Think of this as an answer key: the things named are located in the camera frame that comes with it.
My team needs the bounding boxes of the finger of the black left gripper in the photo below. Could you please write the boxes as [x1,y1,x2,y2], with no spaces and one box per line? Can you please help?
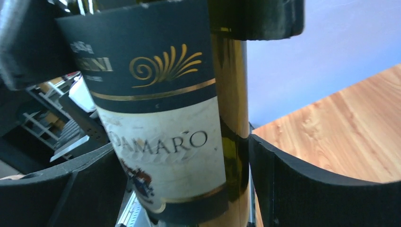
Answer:
[208,0,305,40]
[0,0,78,90]

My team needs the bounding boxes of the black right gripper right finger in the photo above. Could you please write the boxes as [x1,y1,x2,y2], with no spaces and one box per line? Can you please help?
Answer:
[249,134,401,227]

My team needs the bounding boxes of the dark bottle white label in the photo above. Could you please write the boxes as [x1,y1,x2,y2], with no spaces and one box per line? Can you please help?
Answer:
[55,0,249,227]

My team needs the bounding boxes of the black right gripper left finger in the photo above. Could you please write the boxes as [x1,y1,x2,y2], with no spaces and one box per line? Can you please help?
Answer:
[0,144,127,227]

